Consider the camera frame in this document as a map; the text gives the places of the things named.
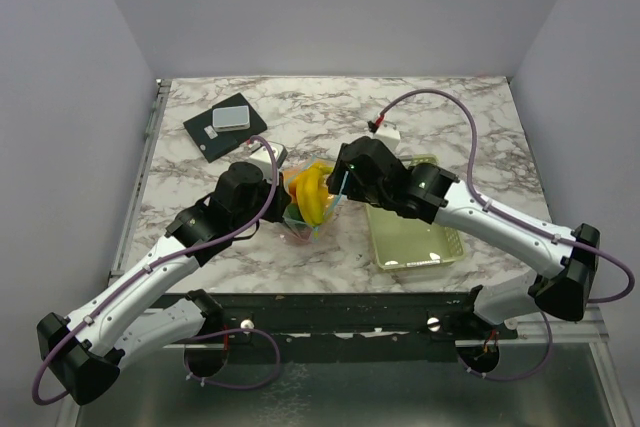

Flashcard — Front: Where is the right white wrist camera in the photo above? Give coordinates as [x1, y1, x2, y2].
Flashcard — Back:
[368, 119, 401, 152]

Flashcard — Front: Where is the orange yellow toy mango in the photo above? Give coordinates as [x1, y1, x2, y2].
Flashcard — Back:
[284, 171, 301, 202]

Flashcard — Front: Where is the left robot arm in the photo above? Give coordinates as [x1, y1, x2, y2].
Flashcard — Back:
[31, 162, 290, 405]

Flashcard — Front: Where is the black flat box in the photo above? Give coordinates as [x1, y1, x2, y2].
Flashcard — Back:
[183, 93, 267, 163]

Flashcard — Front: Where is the green toy fruit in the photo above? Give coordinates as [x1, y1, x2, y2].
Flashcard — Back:
[285, 203, 304, 223]

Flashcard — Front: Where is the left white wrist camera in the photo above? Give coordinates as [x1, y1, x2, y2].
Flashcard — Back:
[248, 143, 288, 181]

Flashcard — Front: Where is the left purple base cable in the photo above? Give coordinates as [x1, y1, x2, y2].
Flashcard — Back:
[184, 326, 282, 391]

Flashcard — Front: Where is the yellow toy banana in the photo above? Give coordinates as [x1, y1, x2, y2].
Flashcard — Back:
[296, 163, 333, 227]

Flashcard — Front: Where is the clear zip top bag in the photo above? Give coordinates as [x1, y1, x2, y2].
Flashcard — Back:
[283, 157, 341, 244]

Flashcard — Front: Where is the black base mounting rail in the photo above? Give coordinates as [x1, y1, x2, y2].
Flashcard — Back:
[183, 289, 495, 363]

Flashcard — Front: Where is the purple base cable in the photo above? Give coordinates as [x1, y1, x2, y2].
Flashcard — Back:
[464, 309, 555, 383]
[184, 326, 282, 391]

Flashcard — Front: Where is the small white device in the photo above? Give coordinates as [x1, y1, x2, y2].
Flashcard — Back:
[211, 105, 250, 132]

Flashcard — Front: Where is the pale green plastic basket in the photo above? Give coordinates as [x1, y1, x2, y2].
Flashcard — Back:
[364, 154, 468, 272]

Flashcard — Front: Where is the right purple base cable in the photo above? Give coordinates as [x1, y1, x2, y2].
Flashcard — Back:
[464, 309, 555, 383]

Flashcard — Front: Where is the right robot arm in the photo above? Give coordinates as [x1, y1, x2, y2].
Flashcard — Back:
[327, 137, 600, 338]

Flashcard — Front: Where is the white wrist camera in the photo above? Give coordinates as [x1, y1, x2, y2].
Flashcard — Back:
[368, 119, 401, 152]
[248, 143, 288, 181]

